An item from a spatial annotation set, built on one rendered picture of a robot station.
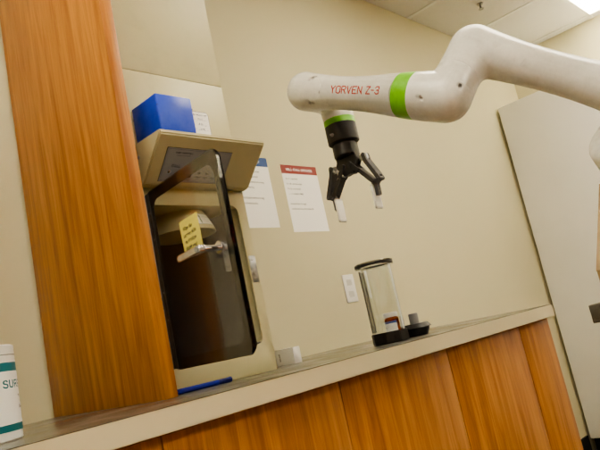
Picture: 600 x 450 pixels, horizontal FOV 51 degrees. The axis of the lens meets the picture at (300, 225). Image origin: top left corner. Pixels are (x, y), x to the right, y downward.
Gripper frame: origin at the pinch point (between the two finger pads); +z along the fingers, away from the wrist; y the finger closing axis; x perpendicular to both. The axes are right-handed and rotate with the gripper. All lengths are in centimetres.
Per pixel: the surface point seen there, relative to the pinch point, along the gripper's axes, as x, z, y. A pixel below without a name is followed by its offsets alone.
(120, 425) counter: 93, 39, -18
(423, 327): -13.2, 35.5, -2.9
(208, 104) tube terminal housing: 37, -33, 13
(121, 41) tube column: 61, -46, 12
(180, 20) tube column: 41, -57, 13
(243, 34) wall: -26, -91, 56
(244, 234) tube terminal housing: 33.6, 2.5, 12.9
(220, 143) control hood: 45.4, -17.4, 1.9
